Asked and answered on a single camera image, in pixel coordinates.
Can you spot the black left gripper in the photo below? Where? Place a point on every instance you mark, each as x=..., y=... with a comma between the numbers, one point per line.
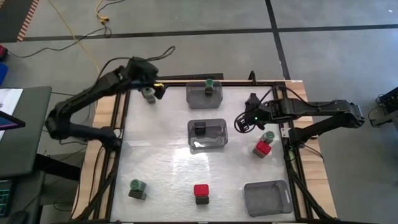
x=143, y=81

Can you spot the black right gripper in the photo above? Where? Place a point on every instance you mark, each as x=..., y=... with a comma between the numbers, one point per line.
x=256, y=113

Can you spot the green lid spice jar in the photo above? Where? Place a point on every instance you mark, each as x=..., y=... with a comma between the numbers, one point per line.
x=209, y=83
x=268, y=136
x=136, y=184
x=148, y=93

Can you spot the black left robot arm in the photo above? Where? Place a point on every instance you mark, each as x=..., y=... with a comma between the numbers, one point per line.
x=77, y=99

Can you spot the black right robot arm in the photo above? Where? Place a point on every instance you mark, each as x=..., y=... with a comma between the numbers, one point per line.
x=326, y=107

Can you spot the red lid spice tin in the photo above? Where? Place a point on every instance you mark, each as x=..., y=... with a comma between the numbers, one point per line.
x=263, y=148
x=201, y=189

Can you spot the grey translucent plastic bin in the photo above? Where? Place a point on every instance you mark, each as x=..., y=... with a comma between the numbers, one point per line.
x=194, y=99
x=264, y=199
x=214, y=137

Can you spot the light wooden table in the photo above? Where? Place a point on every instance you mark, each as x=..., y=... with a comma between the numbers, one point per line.
x=312, y=168

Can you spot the grey side desk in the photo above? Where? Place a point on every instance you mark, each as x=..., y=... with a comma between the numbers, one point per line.
x=28, y=140

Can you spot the white paper sheet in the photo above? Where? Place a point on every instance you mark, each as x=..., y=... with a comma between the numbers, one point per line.
x=9, y=99

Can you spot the dark tablet screen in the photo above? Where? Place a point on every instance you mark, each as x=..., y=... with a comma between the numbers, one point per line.
x=7, y=123

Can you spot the blue floor object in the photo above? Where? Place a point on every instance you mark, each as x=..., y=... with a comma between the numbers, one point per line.
x=2, y=73

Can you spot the red floor object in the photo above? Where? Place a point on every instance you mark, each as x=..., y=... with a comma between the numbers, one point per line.
x=2, y=53

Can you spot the dark mat with striped edge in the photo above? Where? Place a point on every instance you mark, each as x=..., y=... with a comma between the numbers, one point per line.
x=12, y=18

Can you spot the backlit keyboard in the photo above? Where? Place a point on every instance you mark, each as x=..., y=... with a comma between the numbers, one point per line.
x=4, y=196

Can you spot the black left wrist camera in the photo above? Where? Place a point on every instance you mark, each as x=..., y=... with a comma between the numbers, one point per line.
x=144, y=67

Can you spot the silver metal bracket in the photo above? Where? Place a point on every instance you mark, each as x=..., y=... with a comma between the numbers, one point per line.
x=284, y=132

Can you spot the black aluminium table frame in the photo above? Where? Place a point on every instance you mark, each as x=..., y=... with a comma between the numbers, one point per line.
x=236, y=84

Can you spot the black upright post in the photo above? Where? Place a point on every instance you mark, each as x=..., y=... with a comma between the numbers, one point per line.
x=252, y=77

